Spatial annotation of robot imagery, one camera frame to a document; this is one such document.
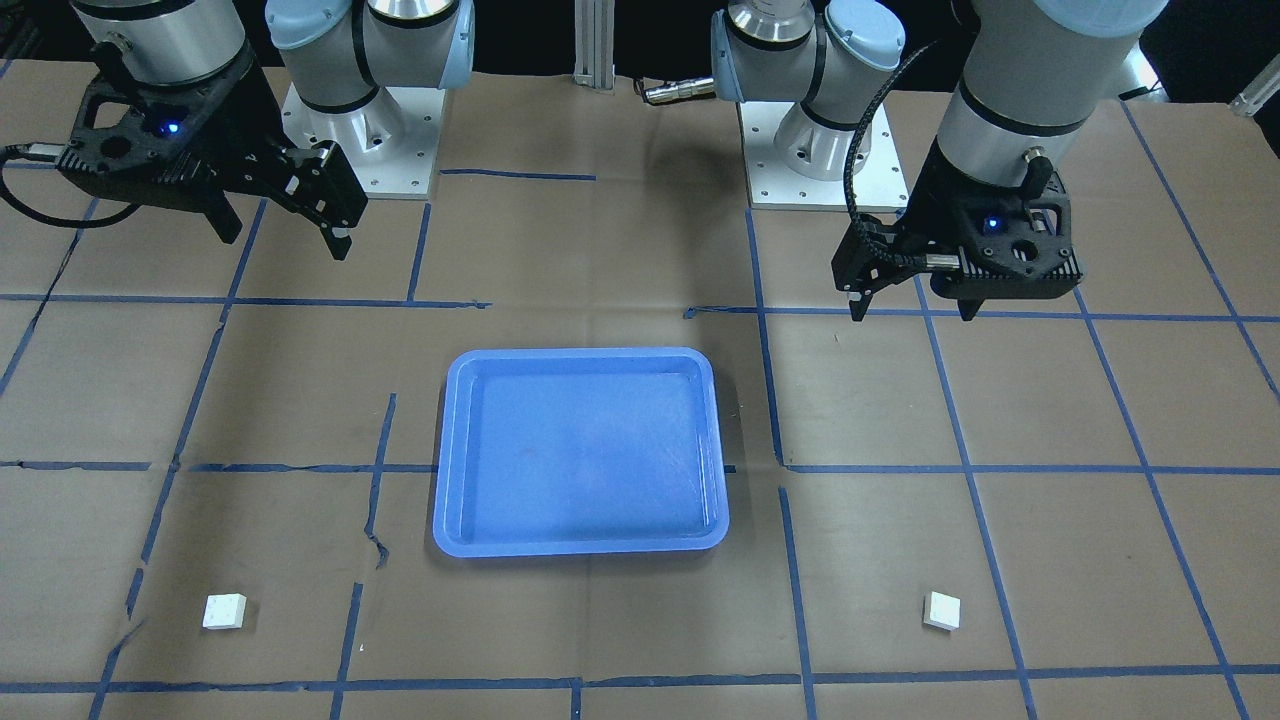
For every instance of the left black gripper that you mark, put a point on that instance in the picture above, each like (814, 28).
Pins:
(936, 200)

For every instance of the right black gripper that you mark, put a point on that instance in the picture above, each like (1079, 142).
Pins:
(237, 128)

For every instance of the white block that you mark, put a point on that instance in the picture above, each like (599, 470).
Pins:
(224, 612)
(942, 611)

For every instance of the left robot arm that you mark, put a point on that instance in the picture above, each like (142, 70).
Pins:
(1034, 74)

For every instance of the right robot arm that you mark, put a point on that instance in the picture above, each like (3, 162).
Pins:
(339, 54)

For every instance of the blue plastic tray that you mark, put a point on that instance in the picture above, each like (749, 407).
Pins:
(567, 451)

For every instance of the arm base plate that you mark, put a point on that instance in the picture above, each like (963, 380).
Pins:
(392, 143)
(795, 164)

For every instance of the metal cable connector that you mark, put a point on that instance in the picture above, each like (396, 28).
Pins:
(673, 92)

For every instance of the aluminium profile post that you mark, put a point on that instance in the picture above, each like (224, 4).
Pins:
(593, 32)

